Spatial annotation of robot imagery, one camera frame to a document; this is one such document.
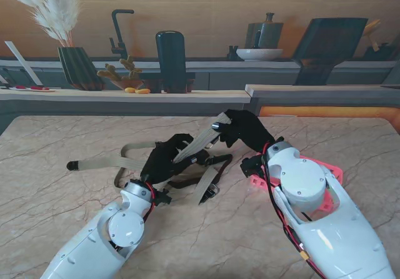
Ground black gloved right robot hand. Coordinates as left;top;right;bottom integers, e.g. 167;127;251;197
218;109;276;153

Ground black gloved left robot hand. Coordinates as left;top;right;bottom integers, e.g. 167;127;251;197
139;133;210;186

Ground dark brown woven belt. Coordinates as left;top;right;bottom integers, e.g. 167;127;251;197
162;152;234;195

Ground pink plastic storage basket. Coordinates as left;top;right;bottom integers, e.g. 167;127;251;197
248;155;345;222

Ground grey kitchen counter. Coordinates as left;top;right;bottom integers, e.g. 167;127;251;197
0;55;400;126

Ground white ceramic bowl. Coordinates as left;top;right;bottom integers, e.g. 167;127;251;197
236;48;284;62

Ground small black holder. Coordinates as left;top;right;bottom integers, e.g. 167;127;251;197
227;44;244;61

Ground grey lidded jar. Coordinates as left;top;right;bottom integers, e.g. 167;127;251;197
244;12;285;50

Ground dark blue rounded container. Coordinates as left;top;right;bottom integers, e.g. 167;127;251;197
155;30;188;89

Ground yellow brown cactus plant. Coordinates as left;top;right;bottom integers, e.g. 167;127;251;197
96;55;144;91

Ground dark angled range hood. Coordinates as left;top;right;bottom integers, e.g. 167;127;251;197
292;18;369;86

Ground dark ribbed vase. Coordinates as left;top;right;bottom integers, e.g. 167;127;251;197
57;46;106;91

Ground black kitchen faucet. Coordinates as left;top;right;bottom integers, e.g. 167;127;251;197
109;9;135;60

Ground plate with red slices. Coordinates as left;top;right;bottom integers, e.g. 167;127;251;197
9;84;56;93

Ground dark utensil holder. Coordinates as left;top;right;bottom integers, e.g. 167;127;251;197
364;43;398;61

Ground yellow kitchen utensil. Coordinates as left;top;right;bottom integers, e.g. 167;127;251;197
362;18;383;51

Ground white leaning board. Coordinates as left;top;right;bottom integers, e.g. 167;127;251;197
4;41;44;86

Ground white pampas grass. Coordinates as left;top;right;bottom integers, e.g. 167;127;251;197
0;0;81;48

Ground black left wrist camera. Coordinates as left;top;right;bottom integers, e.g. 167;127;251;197
152;188;173;206

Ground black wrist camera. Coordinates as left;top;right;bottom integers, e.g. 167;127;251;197
239;155;266;178
152;188;173;206

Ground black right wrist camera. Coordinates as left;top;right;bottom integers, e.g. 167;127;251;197
239;155;266;178

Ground red black left arm cable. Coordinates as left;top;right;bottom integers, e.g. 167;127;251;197
142;181;158;223

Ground red black arm cable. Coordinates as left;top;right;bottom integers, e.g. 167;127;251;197
142;181;158;223
261;143;326;279

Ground red black right arm cable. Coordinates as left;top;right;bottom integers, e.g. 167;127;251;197
261;143;326;279

